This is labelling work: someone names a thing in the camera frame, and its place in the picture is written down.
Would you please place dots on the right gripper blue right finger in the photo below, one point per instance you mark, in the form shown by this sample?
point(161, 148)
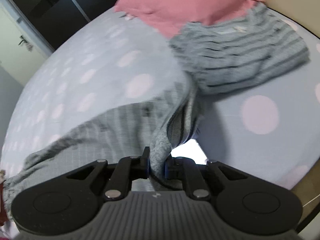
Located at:
point(187, 172)

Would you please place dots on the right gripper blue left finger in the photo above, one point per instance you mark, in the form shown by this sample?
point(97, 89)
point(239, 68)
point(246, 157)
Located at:
point(125, 172)

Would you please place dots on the grey striped pyjama pants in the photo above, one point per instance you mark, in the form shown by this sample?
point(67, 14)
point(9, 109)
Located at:
point(162, 123)

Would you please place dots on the polka dot bed sheet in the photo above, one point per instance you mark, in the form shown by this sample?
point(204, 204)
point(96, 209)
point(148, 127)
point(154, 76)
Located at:
point(270, 131)

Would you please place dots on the grey striped pyjama top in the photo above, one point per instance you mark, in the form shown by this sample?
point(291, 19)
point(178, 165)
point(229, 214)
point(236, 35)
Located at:
point(240, 53)

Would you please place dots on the rust brown folded garment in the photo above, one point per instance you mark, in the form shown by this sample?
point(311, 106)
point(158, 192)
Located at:
point(3, 213)

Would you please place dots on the cream room door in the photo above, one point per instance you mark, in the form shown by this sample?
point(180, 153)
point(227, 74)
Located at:
point(22, 50)

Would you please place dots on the pink pillow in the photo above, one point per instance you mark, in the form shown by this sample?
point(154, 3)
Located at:
point(169, 16)

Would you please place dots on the black sliding wardrobe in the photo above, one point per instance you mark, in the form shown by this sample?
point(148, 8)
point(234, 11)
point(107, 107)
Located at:
point(58, 20)

